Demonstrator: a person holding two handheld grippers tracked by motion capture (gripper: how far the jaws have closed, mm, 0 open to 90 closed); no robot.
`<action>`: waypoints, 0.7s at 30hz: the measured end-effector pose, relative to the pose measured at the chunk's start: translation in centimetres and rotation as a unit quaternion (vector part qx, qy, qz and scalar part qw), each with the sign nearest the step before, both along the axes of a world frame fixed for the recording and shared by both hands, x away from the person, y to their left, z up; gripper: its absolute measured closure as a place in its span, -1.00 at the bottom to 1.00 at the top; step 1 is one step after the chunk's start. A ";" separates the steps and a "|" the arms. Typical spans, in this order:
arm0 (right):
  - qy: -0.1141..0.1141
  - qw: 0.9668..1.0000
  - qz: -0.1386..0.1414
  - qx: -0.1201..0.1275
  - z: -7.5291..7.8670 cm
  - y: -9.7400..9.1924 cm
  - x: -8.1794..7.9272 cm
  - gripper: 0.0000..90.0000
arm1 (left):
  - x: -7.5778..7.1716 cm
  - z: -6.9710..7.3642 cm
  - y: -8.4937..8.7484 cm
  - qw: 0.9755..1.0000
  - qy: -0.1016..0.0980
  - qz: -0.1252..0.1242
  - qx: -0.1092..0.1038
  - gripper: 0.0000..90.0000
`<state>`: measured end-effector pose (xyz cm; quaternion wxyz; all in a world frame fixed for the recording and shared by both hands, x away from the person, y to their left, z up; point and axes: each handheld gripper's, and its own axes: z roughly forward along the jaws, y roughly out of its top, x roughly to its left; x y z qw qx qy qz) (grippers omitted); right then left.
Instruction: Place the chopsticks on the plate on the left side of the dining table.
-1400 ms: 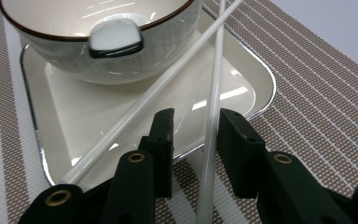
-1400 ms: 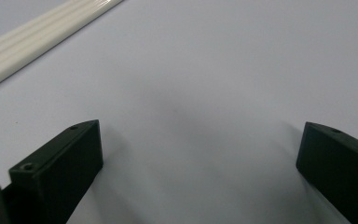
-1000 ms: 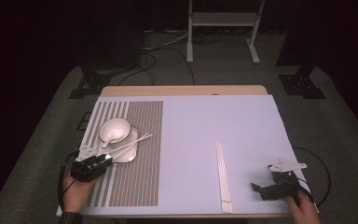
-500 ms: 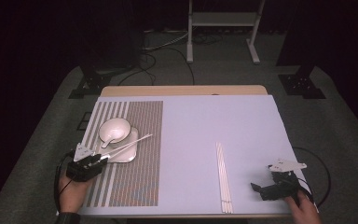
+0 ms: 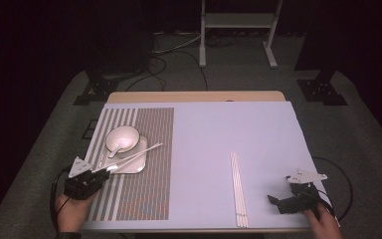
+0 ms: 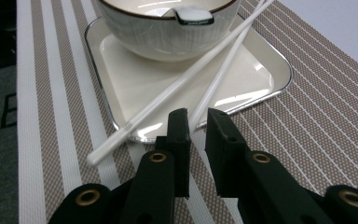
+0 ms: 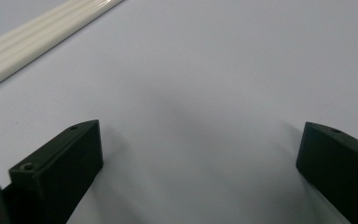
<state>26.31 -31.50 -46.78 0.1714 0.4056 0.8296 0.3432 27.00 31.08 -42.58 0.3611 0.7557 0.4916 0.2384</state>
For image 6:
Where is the white ceramic spoon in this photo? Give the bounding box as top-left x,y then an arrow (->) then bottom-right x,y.
153,5 -> 215,26

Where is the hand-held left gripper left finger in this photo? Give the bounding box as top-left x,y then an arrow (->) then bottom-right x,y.
154,107 -> 192,199

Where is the white square plate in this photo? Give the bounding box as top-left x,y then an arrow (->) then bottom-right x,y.
84,13 -> 294,145

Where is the white ceramic bowl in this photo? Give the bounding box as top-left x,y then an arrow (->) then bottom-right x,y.
97,0 -> 241,62

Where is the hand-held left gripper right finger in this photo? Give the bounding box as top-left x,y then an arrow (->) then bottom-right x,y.
204,107 -> 253,199

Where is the white plastic chopstick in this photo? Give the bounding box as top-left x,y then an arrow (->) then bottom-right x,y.
188,0 -> 268,133
86,0 -> 275,166

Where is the striped brown placemat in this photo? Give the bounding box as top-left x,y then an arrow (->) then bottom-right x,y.
16,0 -> 358,224

